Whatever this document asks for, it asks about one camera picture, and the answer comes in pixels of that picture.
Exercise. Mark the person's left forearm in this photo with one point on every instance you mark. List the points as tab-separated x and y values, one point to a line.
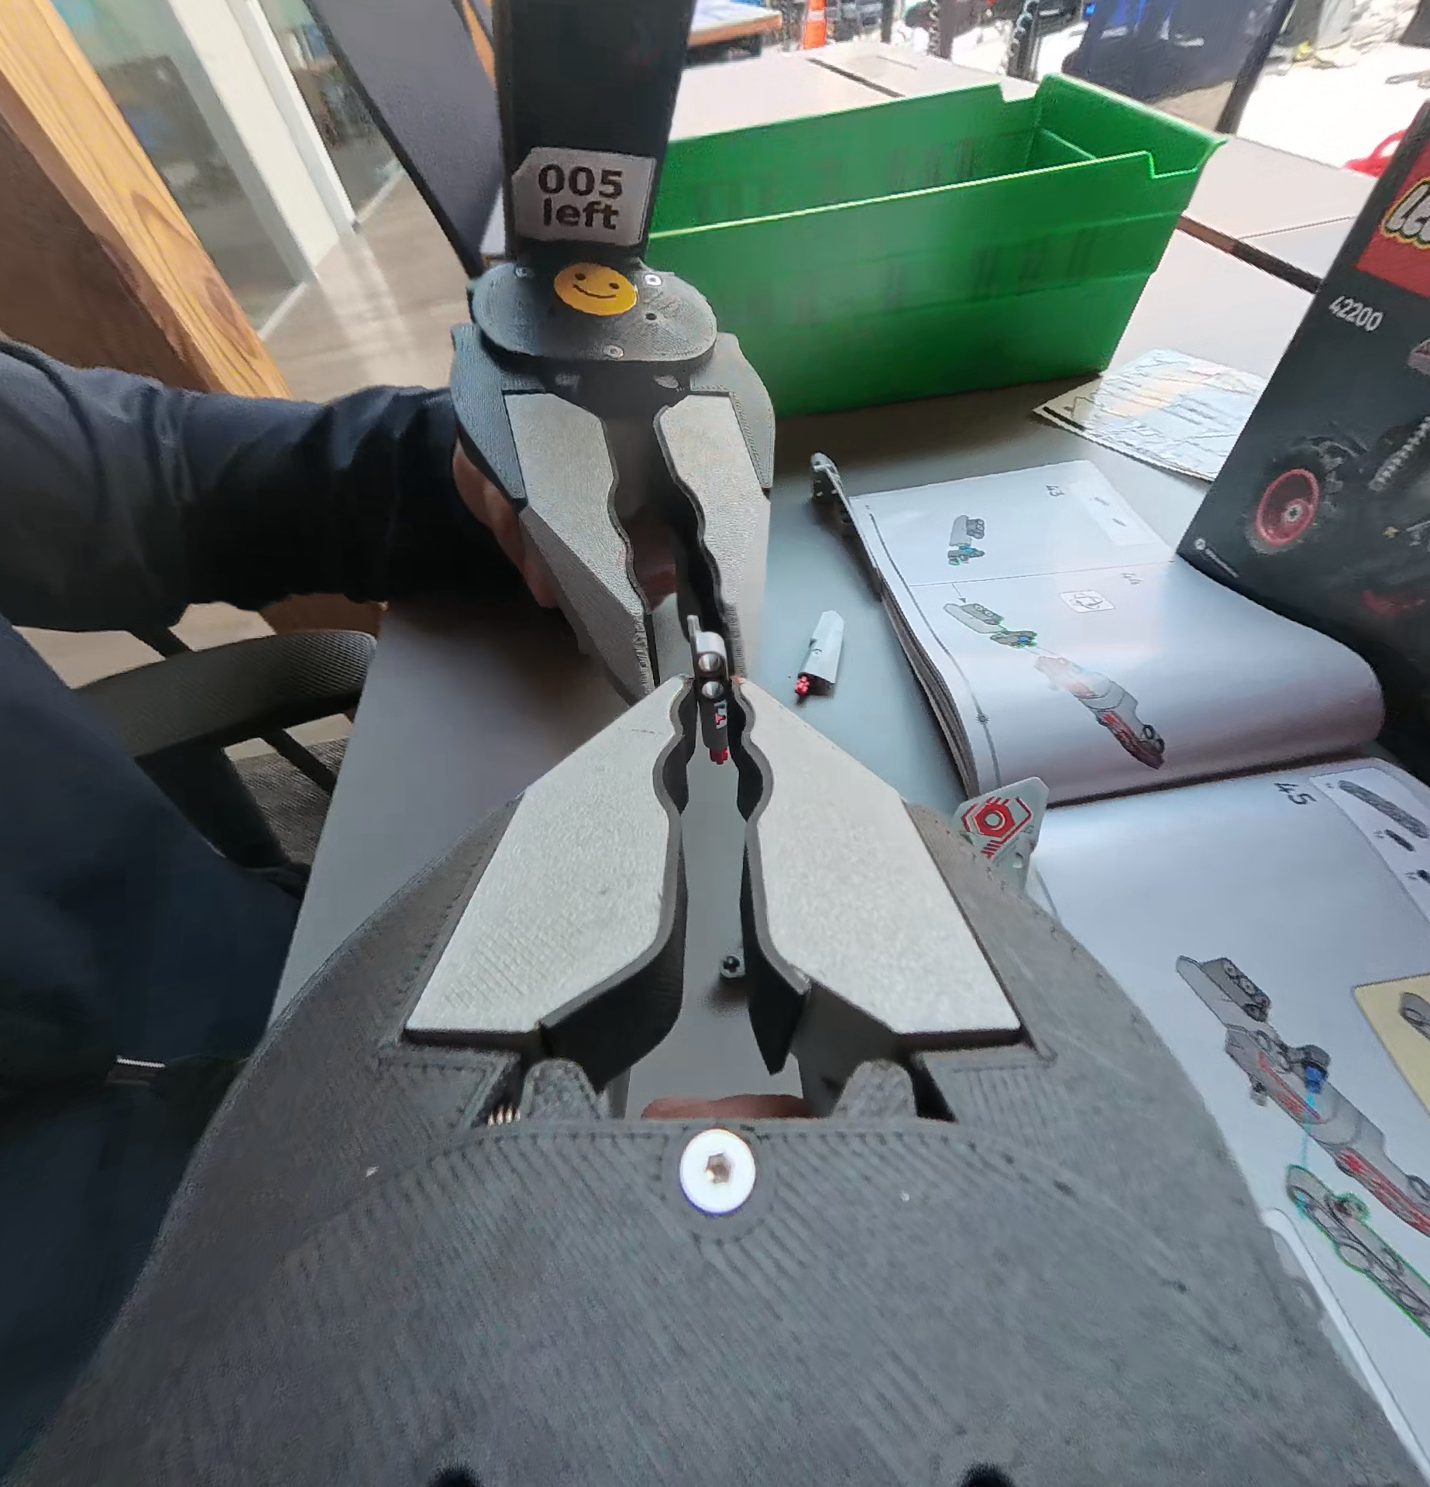
204	488

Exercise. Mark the grey lego panel red sticker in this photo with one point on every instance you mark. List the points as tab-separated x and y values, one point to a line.
994	824

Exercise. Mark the small black lego beam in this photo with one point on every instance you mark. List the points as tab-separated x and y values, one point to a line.
712	697

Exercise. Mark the wooden partition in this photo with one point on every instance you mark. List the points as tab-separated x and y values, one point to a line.
75	209

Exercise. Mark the lego instruction booklet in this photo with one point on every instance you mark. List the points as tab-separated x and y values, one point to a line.
1133	649

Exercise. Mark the grey lego piece red pin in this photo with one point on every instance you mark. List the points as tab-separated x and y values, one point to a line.
823	649

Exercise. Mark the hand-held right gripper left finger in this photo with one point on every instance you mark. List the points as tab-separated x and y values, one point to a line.
552	905

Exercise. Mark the dark chair back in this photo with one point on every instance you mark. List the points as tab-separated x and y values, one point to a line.
414	103

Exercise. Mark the black office chair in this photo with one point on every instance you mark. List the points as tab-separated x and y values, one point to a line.
239	686

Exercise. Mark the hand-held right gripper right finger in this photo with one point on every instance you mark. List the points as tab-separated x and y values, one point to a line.
877	905

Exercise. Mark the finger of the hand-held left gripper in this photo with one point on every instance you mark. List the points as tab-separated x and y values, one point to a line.
727	488
569	511

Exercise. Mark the black lego set box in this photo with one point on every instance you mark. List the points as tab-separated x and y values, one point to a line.
1342	465

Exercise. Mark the sticker sheet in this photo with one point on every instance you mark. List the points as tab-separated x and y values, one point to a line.
1144	411

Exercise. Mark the green plastic bin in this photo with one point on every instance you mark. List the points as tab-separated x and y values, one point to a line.
925	301

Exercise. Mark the person's left hand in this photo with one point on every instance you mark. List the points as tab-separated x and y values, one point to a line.
500	522

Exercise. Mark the grey lego liftarm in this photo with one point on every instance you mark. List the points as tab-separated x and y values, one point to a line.
831	488

